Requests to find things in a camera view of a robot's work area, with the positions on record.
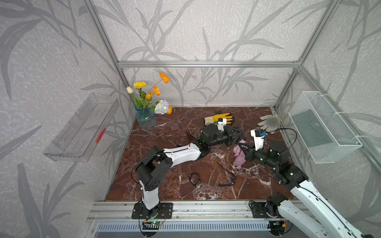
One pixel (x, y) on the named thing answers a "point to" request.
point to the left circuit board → (153, 225)
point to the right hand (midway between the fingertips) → (239, 143)
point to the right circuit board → (277, 228)
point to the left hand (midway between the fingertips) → (245, 134)
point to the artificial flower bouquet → (143, 100)
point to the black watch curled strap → (195, 178)
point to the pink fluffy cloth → (240, 156)
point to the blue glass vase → (146, 119)
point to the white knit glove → (271, 124)
